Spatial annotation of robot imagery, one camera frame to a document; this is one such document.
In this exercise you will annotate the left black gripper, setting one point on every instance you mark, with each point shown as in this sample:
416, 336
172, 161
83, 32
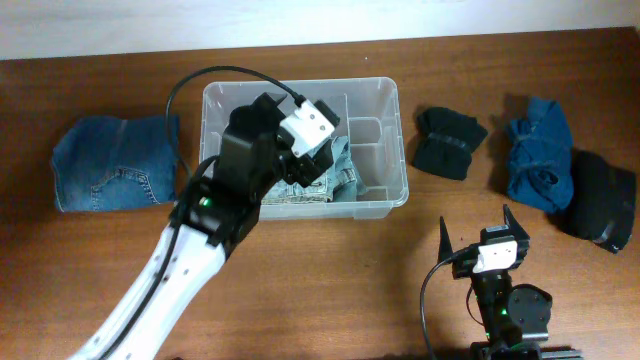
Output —
307, 165

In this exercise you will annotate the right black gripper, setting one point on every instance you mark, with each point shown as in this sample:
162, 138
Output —
522, 241

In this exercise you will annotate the light blue jeans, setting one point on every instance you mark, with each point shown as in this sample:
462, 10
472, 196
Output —
340, 183

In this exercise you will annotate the blue taped sweater bundle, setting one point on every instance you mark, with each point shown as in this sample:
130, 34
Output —
539, 162

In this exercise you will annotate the dark blue jeans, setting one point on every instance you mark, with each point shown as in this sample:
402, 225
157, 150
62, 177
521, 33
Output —
104, 163

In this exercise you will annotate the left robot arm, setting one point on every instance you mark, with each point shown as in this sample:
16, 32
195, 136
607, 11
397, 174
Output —
218, 209

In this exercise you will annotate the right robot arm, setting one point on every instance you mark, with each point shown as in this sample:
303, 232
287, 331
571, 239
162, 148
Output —
515, 317

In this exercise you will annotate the clear plastic storage bin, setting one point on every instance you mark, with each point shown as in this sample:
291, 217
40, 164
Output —
370, 117

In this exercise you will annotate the small black taped cloth roll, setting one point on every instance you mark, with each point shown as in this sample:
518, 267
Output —
448, 140

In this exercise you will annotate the large black taped cloth bundle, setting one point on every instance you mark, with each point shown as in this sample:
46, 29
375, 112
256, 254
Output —
602, 209

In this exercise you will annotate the black aluminium rail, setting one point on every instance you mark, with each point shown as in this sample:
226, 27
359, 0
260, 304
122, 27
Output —
550, 354

